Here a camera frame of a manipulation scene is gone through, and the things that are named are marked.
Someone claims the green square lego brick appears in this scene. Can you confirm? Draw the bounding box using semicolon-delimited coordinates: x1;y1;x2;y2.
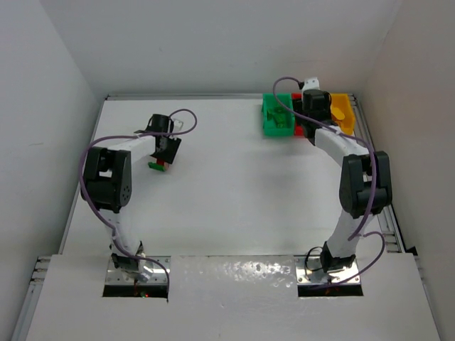
274;119;287;129

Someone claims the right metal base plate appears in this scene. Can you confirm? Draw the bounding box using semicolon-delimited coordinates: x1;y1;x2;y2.
294;255;361;286

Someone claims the green plastic bin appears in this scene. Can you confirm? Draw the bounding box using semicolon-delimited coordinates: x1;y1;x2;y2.
262;93;295;137

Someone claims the yellow arch lego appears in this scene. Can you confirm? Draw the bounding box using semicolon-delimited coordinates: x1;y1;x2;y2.
331;105;346;121

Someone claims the yellow plastic bin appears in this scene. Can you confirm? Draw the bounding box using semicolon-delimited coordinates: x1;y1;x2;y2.
331;93;355;135

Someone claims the red green flower lego stack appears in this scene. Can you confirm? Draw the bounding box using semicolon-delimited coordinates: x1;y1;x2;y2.
148;160;170;172

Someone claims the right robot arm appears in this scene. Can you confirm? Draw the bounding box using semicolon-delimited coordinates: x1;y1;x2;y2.
296;89;392;273

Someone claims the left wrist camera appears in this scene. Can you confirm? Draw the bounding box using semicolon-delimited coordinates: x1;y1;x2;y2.
171;119;184;133

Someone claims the aluminium frame rail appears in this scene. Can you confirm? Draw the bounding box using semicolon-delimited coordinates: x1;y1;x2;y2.
348;94;405;253

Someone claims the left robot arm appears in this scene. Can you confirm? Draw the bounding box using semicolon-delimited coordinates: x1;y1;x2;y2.
82;114;183;283

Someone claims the metal base plate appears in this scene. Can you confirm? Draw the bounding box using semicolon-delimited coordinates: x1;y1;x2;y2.
105;256;171;286
294;255;361;286

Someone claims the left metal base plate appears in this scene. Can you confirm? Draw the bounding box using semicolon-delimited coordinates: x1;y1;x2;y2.
105;256;171;286

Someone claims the red plastic bin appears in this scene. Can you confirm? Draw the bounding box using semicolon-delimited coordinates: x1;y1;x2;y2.
291;93;305;137

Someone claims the yellow green bee lego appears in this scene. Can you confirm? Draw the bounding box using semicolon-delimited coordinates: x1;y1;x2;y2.
267;107;286;120

